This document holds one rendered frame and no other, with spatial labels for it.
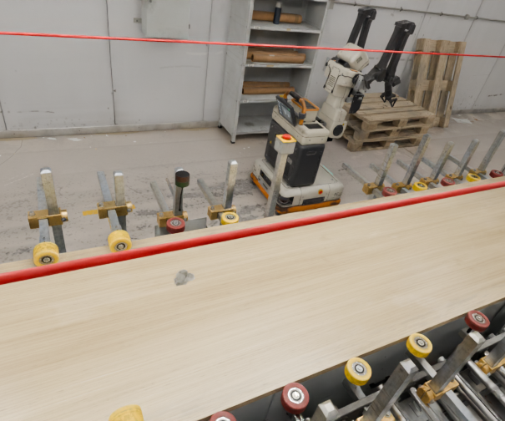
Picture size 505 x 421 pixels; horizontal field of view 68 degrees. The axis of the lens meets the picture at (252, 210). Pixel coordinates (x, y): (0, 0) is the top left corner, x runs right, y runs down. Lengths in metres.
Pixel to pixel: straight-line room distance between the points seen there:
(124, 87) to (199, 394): 3.54
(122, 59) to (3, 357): 3.32
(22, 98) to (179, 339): 3.38
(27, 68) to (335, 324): 3.56
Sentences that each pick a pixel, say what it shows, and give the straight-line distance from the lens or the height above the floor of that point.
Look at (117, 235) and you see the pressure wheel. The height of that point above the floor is 0.98.
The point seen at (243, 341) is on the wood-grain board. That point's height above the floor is 0.90.
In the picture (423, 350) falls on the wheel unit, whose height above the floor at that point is 0.91.
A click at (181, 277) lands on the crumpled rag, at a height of 0.91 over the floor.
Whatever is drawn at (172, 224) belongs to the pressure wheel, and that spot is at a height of 0.90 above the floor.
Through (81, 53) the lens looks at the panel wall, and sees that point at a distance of 4.15.
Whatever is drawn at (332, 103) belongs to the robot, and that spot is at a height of 0.93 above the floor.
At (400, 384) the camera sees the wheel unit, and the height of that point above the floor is 1.09.
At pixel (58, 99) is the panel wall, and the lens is 4.28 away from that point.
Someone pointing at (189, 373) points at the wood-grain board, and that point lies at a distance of 1.22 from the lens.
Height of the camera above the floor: 1.96
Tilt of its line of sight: 36 degrees down
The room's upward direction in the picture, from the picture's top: 11 degrees clockwise
